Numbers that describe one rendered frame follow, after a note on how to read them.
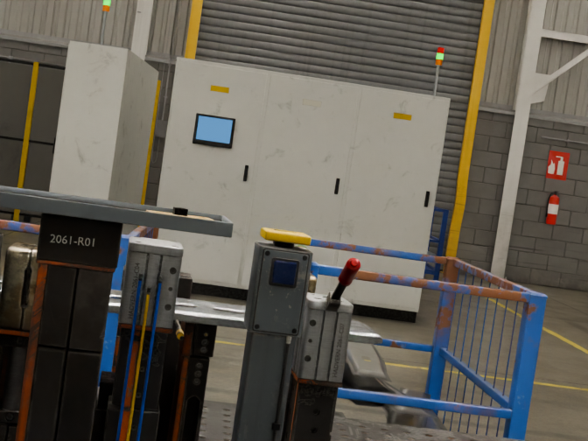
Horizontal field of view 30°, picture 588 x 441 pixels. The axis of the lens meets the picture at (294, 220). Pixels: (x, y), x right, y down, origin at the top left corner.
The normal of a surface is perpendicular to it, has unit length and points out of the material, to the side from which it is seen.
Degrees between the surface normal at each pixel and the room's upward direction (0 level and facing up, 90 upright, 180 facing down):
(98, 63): 90
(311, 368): 90
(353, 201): 90
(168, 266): 90
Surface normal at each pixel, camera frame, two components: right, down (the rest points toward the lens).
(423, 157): 0.08, 0.07
